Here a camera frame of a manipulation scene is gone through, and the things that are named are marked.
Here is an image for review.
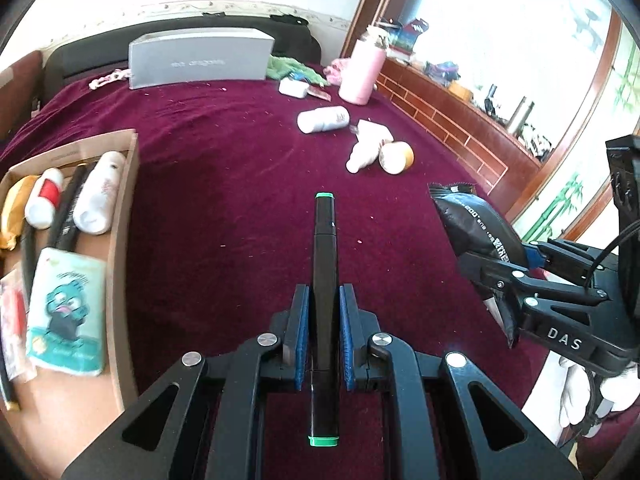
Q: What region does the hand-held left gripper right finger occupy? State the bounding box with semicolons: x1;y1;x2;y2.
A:
339;284;583;480

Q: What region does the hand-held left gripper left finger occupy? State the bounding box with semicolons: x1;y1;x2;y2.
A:
62;284;311;480

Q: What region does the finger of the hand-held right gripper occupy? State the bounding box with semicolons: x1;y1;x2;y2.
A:
524;239;621;286
459;254;610;312

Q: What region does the black snack packet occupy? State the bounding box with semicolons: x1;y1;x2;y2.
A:
427;182;531;350

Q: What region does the green-capped black marker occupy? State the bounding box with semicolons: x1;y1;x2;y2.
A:
306;192;341;448

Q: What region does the shallow cardboard box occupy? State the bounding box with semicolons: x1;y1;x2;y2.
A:
0;129;141;411

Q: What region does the cartoon print tissue pack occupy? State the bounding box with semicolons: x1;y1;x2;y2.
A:
25;247;108;377

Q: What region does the white plastic bottle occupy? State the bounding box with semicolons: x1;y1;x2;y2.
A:
72;151;127;235

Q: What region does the grey-capped black marker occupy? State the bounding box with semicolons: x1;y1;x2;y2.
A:
47;161;91;251

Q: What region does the purple-capped black marker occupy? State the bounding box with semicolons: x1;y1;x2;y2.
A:
19;222;41;311

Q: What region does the red and white packet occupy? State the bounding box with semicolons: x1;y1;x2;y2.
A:
0;267;38;383

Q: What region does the white bottle with red label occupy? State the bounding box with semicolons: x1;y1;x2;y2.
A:
24;167;66;228

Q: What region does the yellow-capped black marker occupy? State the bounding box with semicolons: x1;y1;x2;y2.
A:
0;340;21;411

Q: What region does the yellow snack packet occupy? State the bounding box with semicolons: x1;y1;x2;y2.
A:
0;175;40;251

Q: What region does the steel flask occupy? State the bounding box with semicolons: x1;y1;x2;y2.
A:
507;96;536;133

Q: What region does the cream jar with orange band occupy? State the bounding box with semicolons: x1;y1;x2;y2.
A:
378;141;415;175

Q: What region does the wooden sideboard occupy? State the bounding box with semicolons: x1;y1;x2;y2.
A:
375;57;543;221

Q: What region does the small white bottle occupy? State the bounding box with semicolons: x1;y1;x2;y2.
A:
346;139;382;174

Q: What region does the white tube with red print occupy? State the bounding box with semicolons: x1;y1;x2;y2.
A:
356;119;395;147

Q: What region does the maroon table cloth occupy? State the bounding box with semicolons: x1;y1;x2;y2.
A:
0;62;551;480

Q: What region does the wide white pill bottle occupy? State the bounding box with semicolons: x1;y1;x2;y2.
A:
296;106;351;135

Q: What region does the pink thermos bottle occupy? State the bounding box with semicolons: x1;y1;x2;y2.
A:
338;27;388;106

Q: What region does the small white box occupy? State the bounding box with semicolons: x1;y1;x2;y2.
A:
278;76;311;99

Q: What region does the pink cloth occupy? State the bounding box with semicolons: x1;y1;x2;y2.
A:
322;58;353;86

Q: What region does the green cloth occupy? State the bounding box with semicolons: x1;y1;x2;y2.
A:
265;54;331;86

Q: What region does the grey shoe box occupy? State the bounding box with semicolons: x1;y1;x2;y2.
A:
128;27;276;90

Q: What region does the pink and white fabric strip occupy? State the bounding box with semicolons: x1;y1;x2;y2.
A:
89;67;132;90

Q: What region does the black sofa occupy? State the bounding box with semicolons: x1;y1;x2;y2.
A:
42;12;321;96

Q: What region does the red armchair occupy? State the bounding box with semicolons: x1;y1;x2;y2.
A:
0;50;46;141

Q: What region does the black cable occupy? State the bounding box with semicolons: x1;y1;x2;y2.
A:
582;222;640;291

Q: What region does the wooden window frame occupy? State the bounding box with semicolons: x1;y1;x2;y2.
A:
340;0;436;61

